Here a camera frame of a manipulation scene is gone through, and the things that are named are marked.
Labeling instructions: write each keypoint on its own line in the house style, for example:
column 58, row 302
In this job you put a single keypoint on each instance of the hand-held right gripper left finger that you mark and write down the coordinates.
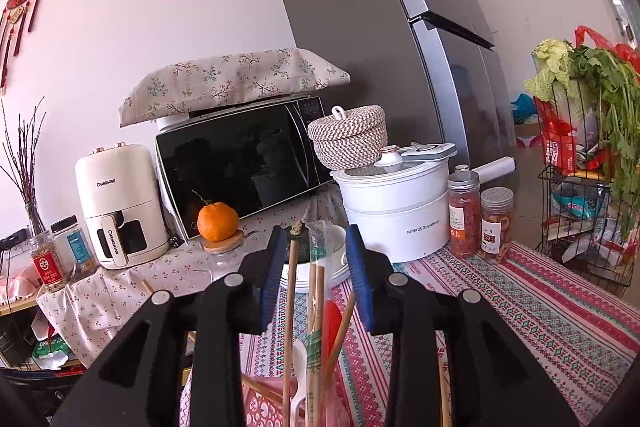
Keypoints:
column 272, row 272

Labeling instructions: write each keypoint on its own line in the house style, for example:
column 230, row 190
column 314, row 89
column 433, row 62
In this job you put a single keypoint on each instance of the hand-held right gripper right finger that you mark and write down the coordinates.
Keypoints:
column 357, row 277

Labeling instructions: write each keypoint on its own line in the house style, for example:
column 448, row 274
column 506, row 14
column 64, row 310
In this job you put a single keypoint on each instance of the bundle of wooden chopsticks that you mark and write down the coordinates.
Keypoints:
column 289, row 307

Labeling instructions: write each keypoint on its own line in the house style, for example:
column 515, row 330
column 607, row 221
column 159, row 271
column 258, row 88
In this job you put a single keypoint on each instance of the red plastic spoon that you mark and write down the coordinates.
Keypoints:
column 332, row 332

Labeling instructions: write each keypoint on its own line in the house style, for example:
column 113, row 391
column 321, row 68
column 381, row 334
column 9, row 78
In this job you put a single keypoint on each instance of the green print chopstick pair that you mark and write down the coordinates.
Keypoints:
column 314, row 347

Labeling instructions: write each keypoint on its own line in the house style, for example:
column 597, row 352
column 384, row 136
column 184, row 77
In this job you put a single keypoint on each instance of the white plastic spoon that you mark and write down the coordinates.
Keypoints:
column 300, row 372

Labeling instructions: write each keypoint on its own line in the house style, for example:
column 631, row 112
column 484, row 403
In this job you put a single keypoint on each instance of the pink plastic basket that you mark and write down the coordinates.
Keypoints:
column 265, row 407

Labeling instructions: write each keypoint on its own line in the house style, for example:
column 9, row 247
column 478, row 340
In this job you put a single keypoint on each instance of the white deep plate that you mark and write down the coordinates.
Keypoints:
column 300, row 284

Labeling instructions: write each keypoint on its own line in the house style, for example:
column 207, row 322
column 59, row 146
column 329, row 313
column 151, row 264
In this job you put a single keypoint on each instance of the white floral bowl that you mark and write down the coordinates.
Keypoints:
column 337, row 252

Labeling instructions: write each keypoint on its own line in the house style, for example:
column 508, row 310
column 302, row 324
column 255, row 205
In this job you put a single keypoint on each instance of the dark green kabocha squash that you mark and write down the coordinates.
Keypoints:
column 303, row 249

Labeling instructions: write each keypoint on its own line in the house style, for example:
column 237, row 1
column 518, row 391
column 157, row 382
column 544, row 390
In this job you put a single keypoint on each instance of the glass jar with wooden lid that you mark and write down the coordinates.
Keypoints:
column 222, row 246

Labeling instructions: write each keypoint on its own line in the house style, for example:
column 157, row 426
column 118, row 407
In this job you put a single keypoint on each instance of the white electric cooking pot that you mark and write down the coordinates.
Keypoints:
column 395, row 217

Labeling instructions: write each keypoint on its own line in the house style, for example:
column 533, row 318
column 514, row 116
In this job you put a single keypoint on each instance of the large orange with stem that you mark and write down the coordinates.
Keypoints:
column 217, row 222

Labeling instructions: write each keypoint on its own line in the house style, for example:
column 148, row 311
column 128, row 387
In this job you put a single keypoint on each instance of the black microwave oven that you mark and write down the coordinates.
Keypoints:
column 235, row 167

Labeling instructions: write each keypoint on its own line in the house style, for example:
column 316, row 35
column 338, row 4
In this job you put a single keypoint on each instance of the tall jar of red snacks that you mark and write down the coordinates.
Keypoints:
column 462, row 217

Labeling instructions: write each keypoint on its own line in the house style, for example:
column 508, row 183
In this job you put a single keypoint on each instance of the short jar of dried slices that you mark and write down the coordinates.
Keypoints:
column 497, row 227

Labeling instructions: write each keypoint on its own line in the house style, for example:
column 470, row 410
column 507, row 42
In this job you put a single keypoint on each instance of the floral cabinet cloth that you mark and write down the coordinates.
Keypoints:
column 125, row 292

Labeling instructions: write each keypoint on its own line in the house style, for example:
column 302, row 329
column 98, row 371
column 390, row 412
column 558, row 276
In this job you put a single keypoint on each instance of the patterned woven tablecloth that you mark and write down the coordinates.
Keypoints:
column 525, row 307

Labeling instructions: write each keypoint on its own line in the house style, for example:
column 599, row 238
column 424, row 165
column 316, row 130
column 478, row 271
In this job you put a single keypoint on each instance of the cream air fryer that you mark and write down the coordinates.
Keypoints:
column 120, row 187

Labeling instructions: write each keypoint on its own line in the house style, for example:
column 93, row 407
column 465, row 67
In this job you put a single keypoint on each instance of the white paper roll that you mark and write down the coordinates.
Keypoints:
column 495, row 168

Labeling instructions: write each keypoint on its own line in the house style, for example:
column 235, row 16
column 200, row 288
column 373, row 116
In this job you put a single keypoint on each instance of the blue label black lid jar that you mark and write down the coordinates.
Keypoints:
column 77, row 252

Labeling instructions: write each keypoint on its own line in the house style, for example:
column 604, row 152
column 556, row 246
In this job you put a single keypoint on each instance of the floral pillow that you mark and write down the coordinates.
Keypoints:
column 225, row 79

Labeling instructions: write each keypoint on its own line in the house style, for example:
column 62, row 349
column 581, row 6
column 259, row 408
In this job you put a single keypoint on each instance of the red label glass jar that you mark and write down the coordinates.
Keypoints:
column 47, row 267

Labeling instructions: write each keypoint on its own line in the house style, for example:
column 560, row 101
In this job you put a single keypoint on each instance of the teal snack packet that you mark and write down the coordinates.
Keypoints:
column 575, row 207

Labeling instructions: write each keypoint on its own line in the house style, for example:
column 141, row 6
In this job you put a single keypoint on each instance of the grey refrigerator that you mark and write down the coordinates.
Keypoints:
column 360, row 47

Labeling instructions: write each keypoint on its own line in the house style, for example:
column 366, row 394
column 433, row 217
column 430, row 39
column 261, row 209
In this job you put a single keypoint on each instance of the green white tissue pack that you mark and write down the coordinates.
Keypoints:
column 52, row 349

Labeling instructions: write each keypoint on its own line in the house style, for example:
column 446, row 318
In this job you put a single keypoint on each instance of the blue plastic bag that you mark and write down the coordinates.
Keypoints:
column 524, row 107

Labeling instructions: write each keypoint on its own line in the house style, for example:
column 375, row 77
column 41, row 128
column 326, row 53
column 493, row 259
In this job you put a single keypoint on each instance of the red snack packets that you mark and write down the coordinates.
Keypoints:
column 557, row 147

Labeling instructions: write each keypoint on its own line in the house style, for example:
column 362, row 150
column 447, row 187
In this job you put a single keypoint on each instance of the clear glass vase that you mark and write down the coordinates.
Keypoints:
column 35, row 222

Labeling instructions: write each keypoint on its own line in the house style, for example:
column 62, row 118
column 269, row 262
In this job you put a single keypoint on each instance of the pink cloth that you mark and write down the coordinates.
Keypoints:
column 20, row 287

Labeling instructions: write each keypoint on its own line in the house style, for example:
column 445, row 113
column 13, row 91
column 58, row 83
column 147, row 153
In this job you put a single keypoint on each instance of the wooden shelf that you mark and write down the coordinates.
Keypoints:
column 20, row 307

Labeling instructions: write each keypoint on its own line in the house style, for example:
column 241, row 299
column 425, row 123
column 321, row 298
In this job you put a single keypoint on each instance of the black power strip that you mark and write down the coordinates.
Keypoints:
column 12, row 239

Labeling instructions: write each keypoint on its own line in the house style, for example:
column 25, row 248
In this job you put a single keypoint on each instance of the dry bare branches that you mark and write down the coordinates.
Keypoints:
column 25, row 157

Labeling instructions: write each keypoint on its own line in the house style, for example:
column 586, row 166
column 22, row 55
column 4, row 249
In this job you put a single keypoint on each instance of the napa cabbage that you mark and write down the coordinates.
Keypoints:
column 550, row 67

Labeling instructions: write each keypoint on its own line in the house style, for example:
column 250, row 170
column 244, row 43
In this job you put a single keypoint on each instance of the bunch of leafy green celery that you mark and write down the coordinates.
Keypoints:
column 615, row 107

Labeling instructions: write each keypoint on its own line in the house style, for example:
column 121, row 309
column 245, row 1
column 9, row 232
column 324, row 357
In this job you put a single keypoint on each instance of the red plastic bag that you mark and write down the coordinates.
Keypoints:
column 592, row 38

